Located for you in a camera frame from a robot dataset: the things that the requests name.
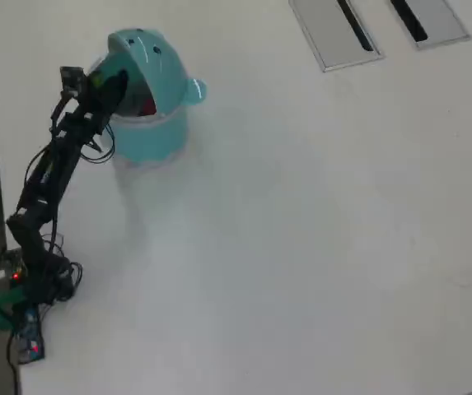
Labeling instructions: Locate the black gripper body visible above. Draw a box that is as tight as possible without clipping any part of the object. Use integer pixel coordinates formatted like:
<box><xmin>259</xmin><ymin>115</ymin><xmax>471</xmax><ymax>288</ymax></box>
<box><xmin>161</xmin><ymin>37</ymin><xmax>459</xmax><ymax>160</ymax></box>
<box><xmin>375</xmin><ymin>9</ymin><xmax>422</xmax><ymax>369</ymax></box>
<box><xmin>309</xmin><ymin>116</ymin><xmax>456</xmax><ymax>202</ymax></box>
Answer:
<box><xmin>70</xmin><ymin>86</ymin><xmax>115</xmax><ymax>137</ymax></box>

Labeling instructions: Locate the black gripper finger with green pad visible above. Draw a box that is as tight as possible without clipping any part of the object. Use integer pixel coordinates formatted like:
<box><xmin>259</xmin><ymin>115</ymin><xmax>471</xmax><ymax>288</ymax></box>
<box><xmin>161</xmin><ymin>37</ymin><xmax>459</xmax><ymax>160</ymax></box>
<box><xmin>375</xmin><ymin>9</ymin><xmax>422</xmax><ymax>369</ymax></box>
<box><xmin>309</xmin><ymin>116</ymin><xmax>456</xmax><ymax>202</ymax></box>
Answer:
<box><xmin>86</xmin><ymin>69</ymin><xmax>107</xmax><ymax>91</ymax></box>
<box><xmin>100</xmin><ymin>69</ymin><xmax>129</xmax><ymax>119</ymax></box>

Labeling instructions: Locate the teal whale-shaped bin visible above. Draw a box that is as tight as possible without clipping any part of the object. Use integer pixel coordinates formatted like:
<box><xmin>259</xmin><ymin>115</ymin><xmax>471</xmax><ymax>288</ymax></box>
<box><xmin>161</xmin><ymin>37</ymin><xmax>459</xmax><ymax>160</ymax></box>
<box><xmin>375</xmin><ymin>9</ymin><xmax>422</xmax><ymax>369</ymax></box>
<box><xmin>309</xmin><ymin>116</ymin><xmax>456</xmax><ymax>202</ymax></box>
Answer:
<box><xmin>83</xmin><ymin>27</ymin><xmax>208</xmax><ymax>168</ymax></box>

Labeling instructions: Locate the red block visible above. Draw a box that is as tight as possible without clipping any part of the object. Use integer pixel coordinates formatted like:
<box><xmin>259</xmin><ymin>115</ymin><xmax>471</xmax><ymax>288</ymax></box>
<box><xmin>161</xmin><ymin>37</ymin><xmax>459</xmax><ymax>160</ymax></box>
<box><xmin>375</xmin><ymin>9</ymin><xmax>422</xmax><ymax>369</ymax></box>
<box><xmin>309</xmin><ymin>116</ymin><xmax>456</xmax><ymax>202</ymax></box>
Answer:
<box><xmin>138</xmin><ymin>97</ymin><xmax>158</xmax><ymax>118</ymax></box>

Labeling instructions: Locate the blue circuit board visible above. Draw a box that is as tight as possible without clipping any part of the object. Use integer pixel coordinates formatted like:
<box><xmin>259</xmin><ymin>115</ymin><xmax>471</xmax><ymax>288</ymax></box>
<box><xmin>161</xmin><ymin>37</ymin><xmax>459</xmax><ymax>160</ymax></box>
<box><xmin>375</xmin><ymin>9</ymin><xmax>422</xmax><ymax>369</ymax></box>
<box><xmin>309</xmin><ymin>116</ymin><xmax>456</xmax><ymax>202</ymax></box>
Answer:
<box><xmin>14</xmin><ymin>306</ymin><xmax>47</xmax><ymax>365</ymax></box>

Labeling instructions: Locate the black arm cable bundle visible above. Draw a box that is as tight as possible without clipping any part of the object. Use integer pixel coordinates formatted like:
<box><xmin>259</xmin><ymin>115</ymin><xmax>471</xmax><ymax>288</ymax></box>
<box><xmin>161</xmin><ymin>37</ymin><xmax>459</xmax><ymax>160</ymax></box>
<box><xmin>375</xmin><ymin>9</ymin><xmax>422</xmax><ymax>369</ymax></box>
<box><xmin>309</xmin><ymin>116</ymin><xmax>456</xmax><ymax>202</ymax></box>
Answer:
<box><xmin>23</xmin><ymin>92</ymin><xmax>116</xmax><ymax>306</ymax></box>

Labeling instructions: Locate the grey table cable cover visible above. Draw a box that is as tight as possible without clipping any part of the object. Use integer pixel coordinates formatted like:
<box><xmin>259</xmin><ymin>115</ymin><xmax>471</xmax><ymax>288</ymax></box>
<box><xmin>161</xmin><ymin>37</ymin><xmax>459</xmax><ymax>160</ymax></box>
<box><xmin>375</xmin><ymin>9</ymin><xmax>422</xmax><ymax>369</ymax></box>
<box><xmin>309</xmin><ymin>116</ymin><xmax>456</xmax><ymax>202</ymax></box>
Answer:
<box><xmin>388</xmin><ymin>0</ymin><xmax>472</xmax><ymax>52</ymax></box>
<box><xmin>287</xmin><ymin>0</ymin><xmax>385</xmax><ymax>74</ymax></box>

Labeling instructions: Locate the black power cable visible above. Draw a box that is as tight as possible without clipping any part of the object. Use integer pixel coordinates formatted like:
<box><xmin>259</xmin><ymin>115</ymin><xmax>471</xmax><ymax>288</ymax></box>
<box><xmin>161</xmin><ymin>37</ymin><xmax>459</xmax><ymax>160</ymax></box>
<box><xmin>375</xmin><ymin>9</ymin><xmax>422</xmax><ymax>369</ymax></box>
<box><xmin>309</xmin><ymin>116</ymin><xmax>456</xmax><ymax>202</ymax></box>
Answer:
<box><xmin>6</xmin><ymin>324</ymin><xmax>23</xmax><ymax>395</ymax></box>

